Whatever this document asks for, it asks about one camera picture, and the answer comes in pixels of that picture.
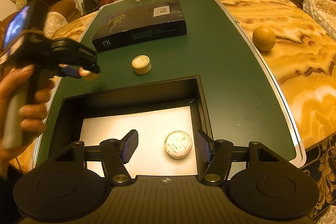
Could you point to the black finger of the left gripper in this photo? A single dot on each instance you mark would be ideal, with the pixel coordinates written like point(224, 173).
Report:
point(89, 68)

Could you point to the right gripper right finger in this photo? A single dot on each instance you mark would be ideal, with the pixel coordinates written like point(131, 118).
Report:
point(217, 155)

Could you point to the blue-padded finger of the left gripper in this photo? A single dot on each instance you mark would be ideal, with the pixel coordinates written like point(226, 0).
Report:
point(66, 71)

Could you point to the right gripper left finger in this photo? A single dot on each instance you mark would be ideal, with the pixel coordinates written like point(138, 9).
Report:
point(115, 155)

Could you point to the round cream tin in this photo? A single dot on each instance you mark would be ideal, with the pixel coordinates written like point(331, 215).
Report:
point(141, 64)

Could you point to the dark box lid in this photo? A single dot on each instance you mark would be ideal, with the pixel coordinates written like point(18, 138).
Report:
point(140, 24)

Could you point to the person's left hand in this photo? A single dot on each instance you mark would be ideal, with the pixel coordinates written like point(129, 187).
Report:
point(31, 115)

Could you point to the round tin inside box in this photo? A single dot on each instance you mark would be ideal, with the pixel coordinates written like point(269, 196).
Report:
point(178, 144)

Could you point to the white lace sofa cover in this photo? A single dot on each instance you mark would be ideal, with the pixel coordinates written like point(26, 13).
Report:
point(54, 21)

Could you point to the open black box base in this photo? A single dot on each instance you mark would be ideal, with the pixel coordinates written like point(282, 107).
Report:
point(154, 110)

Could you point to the brown leather sofa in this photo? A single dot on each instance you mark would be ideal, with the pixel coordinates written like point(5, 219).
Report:
point(66, 8)

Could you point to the green desk mat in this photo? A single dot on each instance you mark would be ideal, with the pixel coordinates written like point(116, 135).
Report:
point(243, 99)

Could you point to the black mesh bin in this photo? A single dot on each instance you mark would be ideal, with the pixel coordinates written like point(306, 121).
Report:
point(90, 6)

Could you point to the orange fruit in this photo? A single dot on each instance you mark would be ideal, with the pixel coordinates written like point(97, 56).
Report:
point(264, 38)

